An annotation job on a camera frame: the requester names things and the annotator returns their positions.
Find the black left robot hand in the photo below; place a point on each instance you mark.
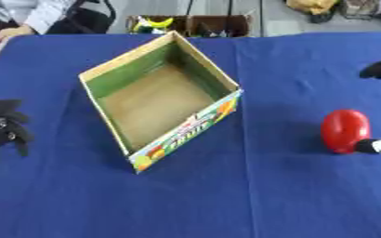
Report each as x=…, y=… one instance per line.
x=4, y=124

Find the tan cardboard box green inside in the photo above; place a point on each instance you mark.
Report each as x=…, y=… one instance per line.
x=156, y=102

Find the brown cardboard box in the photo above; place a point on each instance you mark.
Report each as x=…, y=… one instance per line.
x=215, y=26

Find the red rounded toy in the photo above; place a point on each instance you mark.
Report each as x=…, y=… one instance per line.
x=344, y=130

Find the person's hand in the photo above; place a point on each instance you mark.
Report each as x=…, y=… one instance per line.
x=14, y=32

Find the yellow bag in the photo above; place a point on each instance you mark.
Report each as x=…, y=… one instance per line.
x=311, y=6

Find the person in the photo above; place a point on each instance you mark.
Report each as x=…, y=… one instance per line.
x=31, y=12

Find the black chair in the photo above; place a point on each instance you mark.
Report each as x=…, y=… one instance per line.
x=88, y=20

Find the yellow and green toy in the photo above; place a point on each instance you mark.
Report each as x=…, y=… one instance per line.
x=153, y=24

